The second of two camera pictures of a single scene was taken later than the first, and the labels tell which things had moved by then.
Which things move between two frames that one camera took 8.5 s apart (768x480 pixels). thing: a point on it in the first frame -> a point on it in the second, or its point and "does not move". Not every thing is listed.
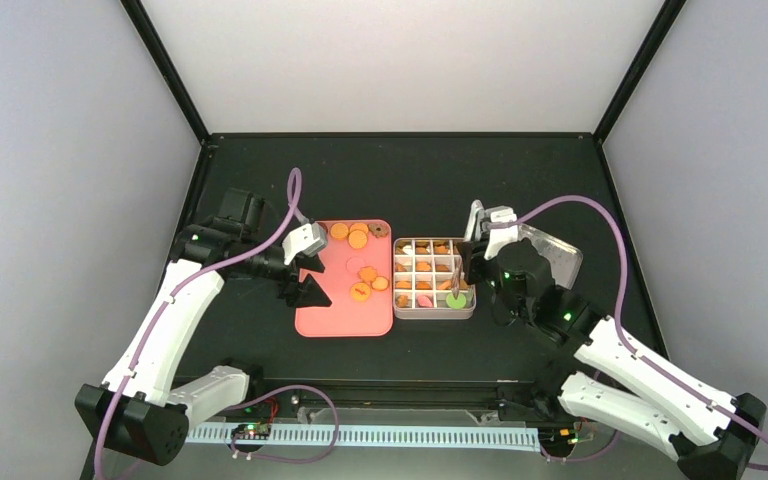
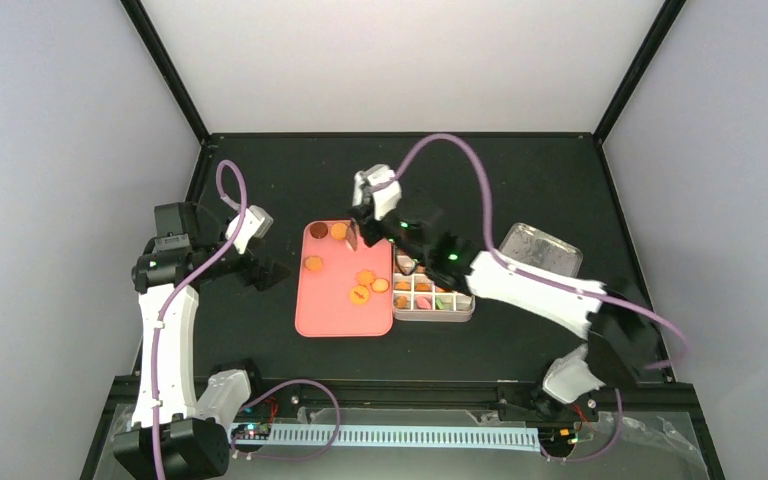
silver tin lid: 566,260 does not move
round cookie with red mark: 360,291 does not move
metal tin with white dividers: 422,280 does not move
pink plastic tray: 357,280 does not move
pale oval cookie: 380,283 does not move
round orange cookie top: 339,231 does not move
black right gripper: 469,252 -> 362,214
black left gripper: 294,294 -> 262,275
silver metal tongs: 470,236 -> 353,233
